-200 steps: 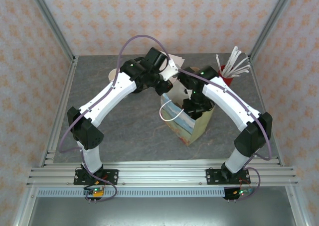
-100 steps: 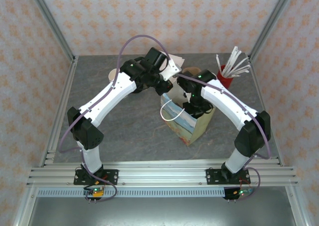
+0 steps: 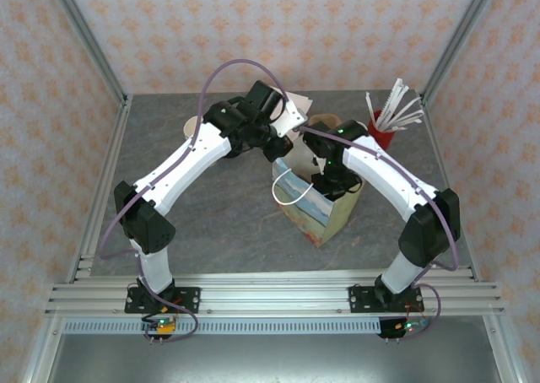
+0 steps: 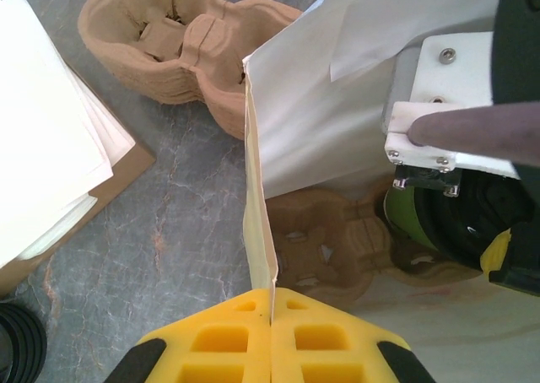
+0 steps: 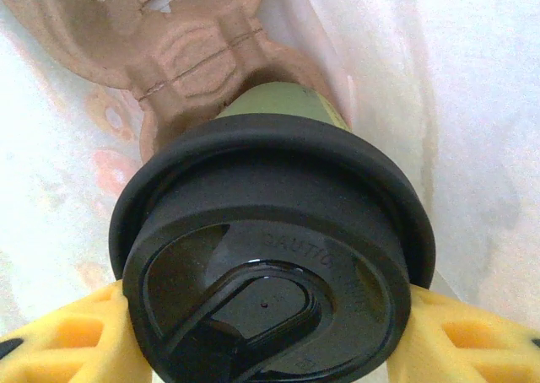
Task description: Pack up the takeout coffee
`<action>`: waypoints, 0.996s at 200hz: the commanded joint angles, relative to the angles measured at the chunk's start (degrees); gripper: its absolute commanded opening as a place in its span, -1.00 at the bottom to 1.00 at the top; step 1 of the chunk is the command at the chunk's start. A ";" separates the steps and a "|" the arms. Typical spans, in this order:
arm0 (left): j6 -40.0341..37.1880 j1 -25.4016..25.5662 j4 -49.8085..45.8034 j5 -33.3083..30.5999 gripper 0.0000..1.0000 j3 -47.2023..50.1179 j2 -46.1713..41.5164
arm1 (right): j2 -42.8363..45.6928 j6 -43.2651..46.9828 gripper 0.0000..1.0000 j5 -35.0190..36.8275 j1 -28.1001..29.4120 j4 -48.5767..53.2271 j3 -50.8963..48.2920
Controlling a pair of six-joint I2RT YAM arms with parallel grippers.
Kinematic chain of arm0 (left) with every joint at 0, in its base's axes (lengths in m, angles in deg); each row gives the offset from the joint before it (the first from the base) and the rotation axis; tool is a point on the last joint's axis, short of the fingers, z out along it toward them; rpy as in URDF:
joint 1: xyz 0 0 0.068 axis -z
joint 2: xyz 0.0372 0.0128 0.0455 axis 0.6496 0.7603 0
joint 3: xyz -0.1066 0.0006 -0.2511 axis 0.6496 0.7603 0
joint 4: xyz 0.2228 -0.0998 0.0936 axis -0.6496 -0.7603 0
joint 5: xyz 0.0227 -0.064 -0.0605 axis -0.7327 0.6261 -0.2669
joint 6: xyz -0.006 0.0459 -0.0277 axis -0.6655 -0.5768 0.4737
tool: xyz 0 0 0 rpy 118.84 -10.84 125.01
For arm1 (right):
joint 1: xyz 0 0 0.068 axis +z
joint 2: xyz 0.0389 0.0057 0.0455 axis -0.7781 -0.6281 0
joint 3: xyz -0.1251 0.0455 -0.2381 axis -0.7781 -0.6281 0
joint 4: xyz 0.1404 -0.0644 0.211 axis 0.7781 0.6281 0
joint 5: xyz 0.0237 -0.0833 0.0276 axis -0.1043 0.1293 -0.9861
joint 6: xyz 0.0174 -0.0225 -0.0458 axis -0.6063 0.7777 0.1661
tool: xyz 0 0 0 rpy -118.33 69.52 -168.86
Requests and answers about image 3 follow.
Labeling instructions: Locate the landscape print paper gift bag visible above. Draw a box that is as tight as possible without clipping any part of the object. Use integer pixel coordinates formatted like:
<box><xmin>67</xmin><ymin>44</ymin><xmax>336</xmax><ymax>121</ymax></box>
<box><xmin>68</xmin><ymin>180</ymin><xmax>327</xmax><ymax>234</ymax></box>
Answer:
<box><xmin>271</xmin><ymin>146</ymin><xmax>365</xmax><ymax>249</ymax></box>

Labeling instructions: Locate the green paper coffee cup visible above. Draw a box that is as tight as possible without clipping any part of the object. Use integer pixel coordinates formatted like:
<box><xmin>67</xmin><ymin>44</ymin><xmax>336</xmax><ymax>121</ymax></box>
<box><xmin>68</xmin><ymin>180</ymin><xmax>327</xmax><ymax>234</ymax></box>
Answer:
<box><xmin>183</xmin><ymin>116</ymin><xmax>204</xmax><ymax>142</ymax></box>

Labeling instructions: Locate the white napkin stack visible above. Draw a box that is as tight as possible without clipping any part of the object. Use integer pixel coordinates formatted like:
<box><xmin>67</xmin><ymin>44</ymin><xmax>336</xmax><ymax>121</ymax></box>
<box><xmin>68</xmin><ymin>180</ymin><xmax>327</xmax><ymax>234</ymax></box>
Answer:
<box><xmin>272</xmin><ymin>90</ymin><xmax>315</xmax><ymax>114</ymax></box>

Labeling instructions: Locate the red plastic cup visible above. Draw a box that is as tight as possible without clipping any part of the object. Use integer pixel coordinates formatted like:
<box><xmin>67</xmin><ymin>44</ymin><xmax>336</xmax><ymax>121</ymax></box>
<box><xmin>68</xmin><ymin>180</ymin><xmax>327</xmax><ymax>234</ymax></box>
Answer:
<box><xmin>367</xmin><ymin>110</ymin><xmax>397</xmax><ymax>151</ymax></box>

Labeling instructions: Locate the wide aluminium base beam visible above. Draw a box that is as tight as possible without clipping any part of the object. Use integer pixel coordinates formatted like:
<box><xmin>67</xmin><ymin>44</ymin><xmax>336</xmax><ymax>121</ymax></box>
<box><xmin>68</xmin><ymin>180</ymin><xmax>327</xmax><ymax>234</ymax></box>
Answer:
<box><xmin>45</xmin><ymin>272</ymin><xmax>505</xmax><ymax>316</ymax></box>

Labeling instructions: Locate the grey metal shelf panel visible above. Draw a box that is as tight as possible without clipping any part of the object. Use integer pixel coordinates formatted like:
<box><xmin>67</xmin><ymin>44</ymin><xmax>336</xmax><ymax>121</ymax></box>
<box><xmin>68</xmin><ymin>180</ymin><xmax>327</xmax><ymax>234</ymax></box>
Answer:
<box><xmin>24</xmin><ymin>334</ymin><xmax>520</xmax><ymax>383</ymax></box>

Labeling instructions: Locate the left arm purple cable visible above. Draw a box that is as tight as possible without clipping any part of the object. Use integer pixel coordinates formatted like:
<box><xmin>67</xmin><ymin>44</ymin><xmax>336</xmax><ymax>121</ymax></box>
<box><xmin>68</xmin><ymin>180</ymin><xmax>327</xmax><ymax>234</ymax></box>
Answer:
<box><xmin>100</xmin><ymin>58</ymin><xmax>292</xmax><ymax>346</ymax></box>

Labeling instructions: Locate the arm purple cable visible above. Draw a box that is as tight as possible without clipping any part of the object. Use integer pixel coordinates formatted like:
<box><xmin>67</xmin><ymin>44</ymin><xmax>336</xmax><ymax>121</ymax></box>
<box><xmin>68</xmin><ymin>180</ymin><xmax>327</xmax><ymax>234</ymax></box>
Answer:
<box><xmin>100</xmin><ymin>58</ymin><xmax>292</xmax><ymax>346</ymax></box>
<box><xmin>300</xmin><ymin>125</ymin><xmax>462</xmax><ymax>343</ymax></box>

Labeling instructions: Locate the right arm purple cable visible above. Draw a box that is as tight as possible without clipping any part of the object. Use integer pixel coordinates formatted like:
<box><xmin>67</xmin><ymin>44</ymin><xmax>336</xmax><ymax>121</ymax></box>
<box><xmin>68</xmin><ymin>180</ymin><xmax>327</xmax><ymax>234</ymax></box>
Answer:
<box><xmin>300</xmin><ymin>125</ymin><xmax>462</xmax><ymax>343</ymax></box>

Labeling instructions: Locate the grey slotted cable duct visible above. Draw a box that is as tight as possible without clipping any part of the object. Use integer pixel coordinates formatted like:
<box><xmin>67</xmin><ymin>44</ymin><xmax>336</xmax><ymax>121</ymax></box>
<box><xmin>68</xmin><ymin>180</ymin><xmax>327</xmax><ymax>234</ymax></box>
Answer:
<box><xmin>62</xmin><ymin>318</ymin><xmax>429</xmax><ymax>336</ymax></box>

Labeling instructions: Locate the aluminium frame post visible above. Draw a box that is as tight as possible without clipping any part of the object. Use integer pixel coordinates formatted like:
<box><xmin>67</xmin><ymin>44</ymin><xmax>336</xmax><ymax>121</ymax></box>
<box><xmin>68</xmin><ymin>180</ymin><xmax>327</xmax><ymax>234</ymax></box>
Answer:
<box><xmin>419</xmin><ymin>0</ymin><xmax>505</xmax><ymax>105</ymax></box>
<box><xmin>44</xmin><ymin>0</ymin><xmax>130</xmax><ymax>105</ymax></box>

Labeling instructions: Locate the aluminium frame leg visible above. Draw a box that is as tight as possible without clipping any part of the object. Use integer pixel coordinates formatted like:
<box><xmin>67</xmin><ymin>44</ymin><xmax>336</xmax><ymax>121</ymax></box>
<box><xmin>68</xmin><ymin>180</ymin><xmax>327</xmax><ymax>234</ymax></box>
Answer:
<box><xmin>23</xmin><ymin>317</ymin><xmax>64</xmax><ymax>383</ymax></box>
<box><xmin>483</xmin><ymin>315</ymin><xmax>528</xmax><ymax>383</ymax></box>

